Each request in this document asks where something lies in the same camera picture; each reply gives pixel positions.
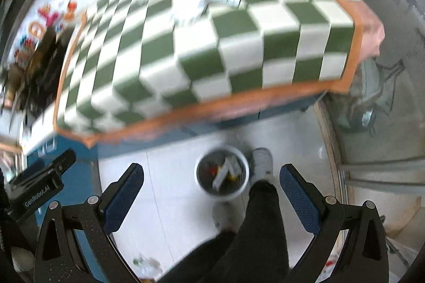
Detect grey slipper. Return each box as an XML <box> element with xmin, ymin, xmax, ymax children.
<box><xmin>212</xmin><ymin>202</ymin><xmax>239</xmax><ymax>233</ymax></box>
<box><xmin>250</xmin><ymin>148</ymin><xmax>273</xmax><ymax>184</ymax></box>

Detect long white pink box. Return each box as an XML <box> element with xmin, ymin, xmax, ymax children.
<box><xmin>212</xmin><ymin>157</ymin><xmax>231</xmax><ymax>192</ymax></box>

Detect white round trash bin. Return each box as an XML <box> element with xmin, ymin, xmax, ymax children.
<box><xmin>194</xmin><ymin>145</ymin><xmax>249</xmax><ymax>201</ymax></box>

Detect white wrapper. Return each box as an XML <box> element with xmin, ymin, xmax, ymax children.
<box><xmin>172</xmin><ymin>0</ymin><xmax>207</xmax><ymax>25</ymax></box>

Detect colourful wall stickers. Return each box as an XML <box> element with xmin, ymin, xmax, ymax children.
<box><xmin>6</xmin><ymin>0</ymin><xmax>82</xmax><ymax>68</ymax></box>

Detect black frying pan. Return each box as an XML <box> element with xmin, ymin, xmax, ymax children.
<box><xmin>11</xmin><ymin>25</ymin><xmax>75</xmax><ymax>117</ymax></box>

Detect person's black trouser legs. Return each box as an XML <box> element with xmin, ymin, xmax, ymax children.
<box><xmin>159</xmin><ymin>181</ymin><xmax>290</xmax><ymax>282</ymax></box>

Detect green white checkered tablecloth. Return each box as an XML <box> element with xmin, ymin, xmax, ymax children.
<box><xmin>53</xmin><ymin>0</ymin><xmax>385</xmax><ymax>147</ymax></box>

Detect left grey slipper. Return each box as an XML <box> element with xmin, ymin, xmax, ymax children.
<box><xmin>212</xmin><ymin>202</ymin><xmax>239</xmax><ymax>233</ymax></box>

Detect right grey slipper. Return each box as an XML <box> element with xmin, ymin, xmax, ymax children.
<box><xmin>250</xmin><ymin>148</ymin><xmax>273</xmax><ymax>184</ymax></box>

